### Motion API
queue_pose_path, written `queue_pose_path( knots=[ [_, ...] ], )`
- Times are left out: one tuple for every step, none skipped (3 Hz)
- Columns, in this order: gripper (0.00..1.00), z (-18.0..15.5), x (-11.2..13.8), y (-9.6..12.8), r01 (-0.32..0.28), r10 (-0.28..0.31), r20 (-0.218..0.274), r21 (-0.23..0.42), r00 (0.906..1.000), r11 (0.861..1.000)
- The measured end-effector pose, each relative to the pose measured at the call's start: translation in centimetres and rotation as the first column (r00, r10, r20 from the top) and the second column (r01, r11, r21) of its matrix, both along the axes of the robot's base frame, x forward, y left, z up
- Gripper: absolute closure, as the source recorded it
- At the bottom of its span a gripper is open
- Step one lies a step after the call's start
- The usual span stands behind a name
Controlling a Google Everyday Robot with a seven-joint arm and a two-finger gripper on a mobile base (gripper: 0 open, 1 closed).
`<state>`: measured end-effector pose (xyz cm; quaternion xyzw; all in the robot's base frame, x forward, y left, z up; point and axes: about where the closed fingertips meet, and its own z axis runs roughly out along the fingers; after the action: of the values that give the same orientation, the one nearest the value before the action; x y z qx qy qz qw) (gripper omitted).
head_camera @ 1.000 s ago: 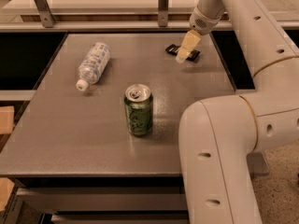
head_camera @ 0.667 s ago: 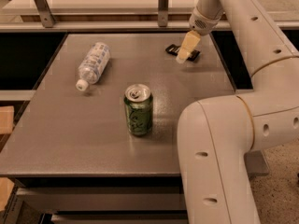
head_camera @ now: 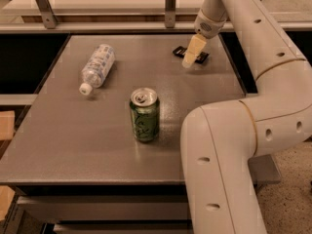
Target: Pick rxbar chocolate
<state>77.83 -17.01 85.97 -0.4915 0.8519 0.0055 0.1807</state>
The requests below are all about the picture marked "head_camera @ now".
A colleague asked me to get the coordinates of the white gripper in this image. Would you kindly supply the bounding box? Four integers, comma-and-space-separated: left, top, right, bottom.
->
182, 10, 227, 68

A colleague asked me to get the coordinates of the green soda can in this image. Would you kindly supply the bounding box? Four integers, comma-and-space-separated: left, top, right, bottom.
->
130, 88, 160, 142

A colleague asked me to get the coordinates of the left metal rail bracket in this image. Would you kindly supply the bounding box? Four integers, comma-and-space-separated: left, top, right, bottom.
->
35, 0, 58, 29

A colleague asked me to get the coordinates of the grey drawer cabinet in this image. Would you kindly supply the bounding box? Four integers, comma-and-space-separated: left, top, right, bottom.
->
18, 183, 192, 230

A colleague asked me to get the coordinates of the metal rail bracket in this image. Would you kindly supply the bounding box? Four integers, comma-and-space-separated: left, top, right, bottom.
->
165, 0, 176, 28
35, 0, 58, 29

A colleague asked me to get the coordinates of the clear plastic water bottle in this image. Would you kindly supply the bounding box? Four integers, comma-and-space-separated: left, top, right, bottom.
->
79, 44, 115, 96

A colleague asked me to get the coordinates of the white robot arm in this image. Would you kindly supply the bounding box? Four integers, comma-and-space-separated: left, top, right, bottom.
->
180, 0, 312, 234

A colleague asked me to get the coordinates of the black rxbar chocolate wrapper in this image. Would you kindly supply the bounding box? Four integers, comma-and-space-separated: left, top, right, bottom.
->
173, 46, 209, 64

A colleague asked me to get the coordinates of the middle metal rail bracket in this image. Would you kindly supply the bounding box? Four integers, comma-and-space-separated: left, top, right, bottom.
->
165, 0, 176, 28

